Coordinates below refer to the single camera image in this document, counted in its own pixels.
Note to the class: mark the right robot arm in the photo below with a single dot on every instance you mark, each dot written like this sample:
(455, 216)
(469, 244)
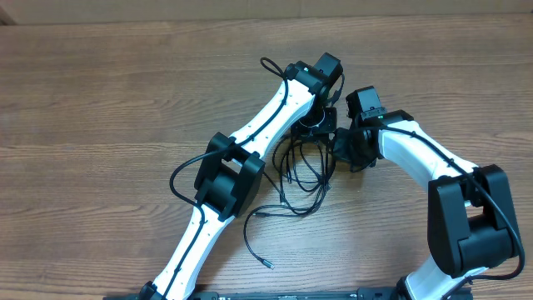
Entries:
(472, 231)

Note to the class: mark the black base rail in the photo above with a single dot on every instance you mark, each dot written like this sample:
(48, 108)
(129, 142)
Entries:
(325, 293)

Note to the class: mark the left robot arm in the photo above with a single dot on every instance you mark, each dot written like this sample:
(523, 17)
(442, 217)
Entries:
(232, 166)

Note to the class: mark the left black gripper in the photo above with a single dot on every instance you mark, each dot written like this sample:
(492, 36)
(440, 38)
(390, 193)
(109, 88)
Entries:
(315, 135)

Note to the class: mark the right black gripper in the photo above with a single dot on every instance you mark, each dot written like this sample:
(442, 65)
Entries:
(340, 137)

